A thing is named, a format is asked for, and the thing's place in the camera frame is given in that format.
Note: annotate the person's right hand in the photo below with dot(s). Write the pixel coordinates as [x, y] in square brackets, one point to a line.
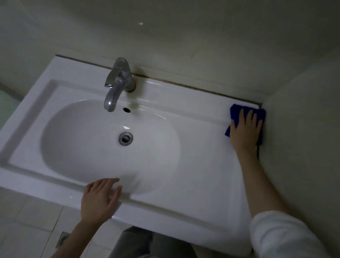
[245, 138]

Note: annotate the person's left hand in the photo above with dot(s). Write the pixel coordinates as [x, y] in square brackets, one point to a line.
[99, 202]

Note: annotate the small blue cleaning cloth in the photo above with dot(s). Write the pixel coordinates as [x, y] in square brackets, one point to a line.
[234, 110]

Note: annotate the white ceramic sink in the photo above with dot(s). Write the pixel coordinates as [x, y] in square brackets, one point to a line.
[199, 164]

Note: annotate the person's left forearm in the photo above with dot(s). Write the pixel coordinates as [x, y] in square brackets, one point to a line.
[77, 239]

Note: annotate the metal sink drain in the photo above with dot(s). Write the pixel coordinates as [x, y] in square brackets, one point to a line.
[125, 138]

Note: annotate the metal floor drain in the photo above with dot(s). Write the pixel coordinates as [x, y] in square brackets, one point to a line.
[62, 239]

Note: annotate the grey trousers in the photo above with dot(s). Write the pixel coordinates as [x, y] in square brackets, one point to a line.
[148, 244]

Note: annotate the chrome faucet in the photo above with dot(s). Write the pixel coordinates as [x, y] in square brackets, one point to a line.
[118, 79]

